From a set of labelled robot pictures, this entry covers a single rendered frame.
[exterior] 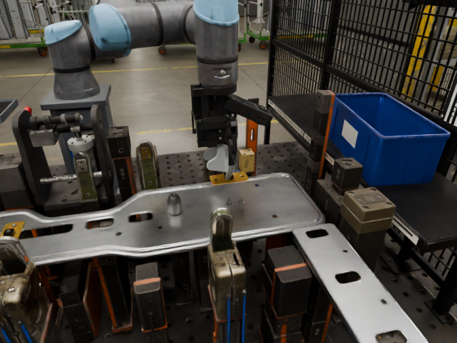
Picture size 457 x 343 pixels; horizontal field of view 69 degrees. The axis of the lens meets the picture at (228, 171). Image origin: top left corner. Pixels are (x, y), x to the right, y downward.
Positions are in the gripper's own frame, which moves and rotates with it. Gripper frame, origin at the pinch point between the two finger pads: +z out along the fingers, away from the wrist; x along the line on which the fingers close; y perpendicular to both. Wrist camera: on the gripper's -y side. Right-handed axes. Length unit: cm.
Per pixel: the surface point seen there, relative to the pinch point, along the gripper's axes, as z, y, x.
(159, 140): 109, 10, -254
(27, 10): 40, 271, -918
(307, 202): 8.9, -18.1, 4.0
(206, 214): 8.7, 6.0, 2.6
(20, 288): 4.0, 38.6, 19.4
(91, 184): 5.8, 31.5, -12.2
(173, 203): 5.4, 13.1, 1.4
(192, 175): 39, 1, -64
